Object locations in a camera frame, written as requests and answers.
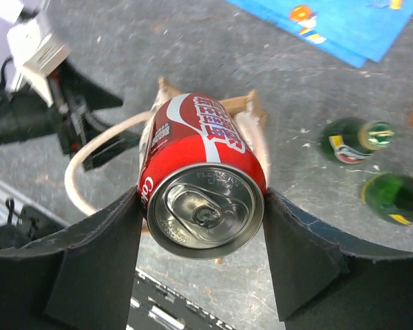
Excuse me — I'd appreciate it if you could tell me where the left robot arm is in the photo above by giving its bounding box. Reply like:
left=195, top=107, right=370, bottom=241
left=0, top=60, right=123, bottom=250

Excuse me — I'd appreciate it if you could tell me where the green glass bottle left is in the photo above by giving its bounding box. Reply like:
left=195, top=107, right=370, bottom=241
left=319, top=117, right=395, bottom=165

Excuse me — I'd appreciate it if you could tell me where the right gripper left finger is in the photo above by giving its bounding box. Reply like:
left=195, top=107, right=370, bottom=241
left=0, top=189, right=142, bottom=329

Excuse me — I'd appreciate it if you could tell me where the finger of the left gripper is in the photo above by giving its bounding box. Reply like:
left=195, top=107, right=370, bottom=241
left=83, top=132, right=140, bottom=171
left=60, top=60, right=123, bottom=111

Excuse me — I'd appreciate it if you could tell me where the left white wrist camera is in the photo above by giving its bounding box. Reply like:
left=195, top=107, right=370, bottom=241
left=0, top=1, right=71, bottom=107

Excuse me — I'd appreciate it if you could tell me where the red cola can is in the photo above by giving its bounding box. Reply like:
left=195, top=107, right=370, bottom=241
left=138, top=93, right=266, bottom=259

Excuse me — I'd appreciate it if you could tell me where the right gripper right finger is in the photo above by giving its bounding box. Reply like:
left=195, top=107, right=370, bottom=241
left=263, top=189, right=413, bottom=329

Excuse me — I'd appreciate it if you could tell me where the burlap canvas tote bag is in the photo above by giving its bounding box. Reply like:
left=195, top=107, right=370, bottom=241
left=63, top=76, right=271, bottom=265

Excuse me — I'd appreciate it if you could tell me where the green glass bottle right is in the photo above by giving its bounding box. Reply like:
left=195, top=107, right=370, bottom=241
left=361, top=173, right=413, bottom=226

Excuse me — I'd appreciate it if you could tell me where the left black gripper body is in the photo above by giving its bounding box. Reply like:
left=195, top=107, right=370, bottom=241
left=0, top=60, right=125, bottom=173

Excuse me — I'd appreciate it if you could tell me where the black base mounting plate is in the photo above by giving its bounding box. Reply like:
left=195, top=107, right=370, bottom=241
left=126, top=268, right=234, bottom=330

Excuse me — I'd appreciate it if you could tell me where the blue patterned folded cloth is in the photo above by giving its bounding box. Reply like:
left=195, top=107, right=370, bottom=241
left=231, top=0, right=413, bottom=68

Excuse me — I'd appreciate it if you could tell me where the green glass bottle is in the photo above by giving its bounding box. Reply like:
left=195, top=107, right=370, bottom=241
left=319, top=117, right=395, bottom=165
left=361, top=173, right=413, bottom=226

